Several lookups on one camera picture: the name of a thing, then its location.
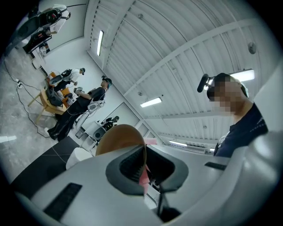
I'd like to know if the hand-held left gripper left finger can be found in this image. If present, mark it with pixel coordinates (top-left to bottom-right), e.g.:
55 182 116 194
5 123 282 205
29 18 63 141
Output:
10 144 165 226

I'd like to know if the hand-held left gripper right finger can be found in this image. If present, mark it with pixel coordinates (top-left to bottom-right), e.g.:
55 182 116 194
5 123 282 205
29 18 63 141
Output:
147 64 283 226

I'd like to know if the black mat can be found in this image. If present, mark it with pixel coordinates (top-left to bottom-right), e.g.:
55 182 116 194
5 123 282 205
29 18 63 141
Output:
10 136 80 192

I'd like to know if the black floor cable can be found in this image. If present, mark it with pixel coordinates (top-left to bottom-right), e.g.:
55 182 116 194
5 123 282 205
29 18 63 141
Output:
3 55 50 138

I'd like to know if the white cylindrical bin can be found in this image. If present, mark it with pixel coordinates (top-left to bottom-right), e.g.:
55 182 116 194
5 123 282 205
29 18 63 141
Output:
65 147 93 171

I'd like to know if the white air purifier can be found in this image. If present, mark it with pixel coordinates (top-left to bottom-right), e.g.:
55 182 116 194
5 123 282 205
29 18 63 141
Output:
87 121 107 140

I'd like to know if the person's head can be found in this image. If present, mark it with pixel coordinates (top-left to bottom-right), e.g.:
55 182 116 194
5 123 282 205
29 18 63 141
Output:
207 72 254 124

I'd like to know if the orange chair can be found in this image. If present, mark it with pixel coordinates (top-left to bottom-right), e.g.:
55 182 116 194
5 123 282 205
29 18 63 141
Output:
49 72 75 109

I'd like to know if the black head-mounted camera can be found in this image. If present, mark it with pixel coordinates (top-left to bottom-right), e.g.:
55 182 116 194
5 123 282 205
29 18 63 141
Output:
196 73 216 93

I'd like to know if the black bag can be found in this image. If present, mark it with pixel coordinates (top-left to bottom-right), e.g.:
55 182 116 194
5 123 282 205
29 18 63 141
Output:
45 87 64 106

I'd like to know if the white air conditioner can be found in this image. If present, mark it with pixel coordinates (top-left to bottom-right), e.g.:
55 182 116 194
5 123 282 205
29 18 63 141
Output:
187 144 214 154

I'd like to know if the long ceiling light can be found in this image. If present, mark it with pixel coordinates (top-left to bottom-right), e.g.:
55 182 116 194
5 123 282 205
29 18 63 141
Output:
205 68 255 90
96 30 104 57
140 96 163 108
168 140 188 147

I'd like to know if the wooden chair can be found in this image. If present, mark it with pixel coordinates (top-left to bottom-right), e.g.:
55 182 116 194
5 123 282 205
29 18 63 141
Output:
27 88 67 123

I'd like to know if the pink cloth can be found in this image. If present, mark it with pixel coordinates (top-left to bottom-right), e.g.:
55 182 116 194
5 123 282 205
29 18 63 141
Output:
138 138 157 196

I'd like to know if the round ceiling fixture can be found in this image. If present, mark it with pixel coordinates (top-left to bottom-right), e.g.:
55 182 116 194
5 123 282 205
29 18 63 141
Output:
247 41 257 54

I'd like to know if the person's dark shirt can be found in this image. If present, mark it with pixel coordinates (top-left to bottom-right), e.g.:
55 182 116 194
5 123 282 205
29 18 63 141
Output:
213 102 269 158

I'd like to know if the brown wooden bowl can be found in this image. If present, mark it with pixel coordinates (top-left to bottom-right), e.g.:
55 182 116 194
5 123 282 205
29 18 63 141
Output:
95 124 148 175

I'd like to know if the black table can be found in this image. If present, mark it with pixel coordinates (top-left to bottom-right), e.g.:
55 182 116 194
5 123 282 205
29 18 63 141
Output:
23 35 53 54

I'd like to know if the white stool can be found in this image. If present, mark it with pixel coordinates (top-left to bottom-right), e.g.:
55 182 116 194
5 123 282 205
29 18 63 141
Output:
31 57 43 70

